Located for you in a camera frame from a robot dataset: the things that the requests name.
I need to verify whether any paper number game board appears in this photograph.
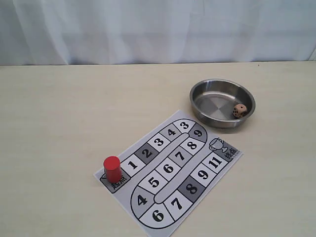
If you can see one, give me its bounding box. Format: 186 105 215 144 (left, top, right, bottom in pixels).
94 110 242 237

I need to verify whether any red cylinder game piece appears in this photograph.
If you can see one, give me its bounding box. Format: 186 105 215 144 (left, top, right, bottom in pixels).
103 156 122 183

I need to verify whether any beige wooden die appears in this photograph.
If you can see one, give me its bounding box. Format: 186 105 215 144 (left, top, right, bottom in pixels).
233 104 247 118

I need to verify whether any stainless steel bowl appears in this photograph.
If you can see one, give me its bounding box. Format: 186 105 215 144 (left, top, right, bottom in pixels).
189 79 256 129

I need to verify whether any white curtain backdrop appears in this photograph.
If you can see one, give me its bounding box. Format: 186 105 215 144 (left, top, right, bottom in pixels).
0 0 316 65

